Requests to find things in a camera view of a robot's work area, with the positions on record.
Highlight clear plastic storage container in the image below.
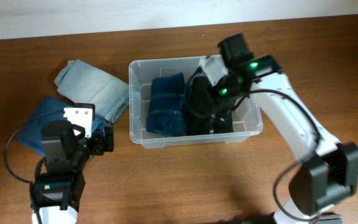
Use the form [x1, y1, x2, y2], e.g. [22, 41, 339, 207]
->
[129, 56, 264, 149]

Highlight dark blue folded jeans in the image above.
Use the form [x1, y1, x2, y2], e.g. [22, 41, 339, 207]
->
[17, 96, 76, 157]

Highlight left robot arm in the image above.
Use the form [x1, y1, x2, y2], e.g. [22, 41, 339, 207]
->
[30, 120, 114, 224]

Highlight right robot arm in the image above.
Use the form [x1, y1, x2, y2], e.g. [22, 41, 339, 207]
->
[214, 34, 358, 223]

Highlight dark teal cloth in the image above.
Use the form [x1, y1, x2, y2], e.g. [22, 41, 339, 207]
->
[146, 73, 186, 137]

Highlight black taped cloth bundle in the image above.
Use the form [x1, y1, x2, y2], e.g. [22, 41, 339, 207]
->
[209, 105, 234, 134]

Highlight light blue folded jeans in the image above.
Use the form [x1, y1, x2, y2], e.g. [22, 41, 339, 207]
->
[54, 60, 129, 123]

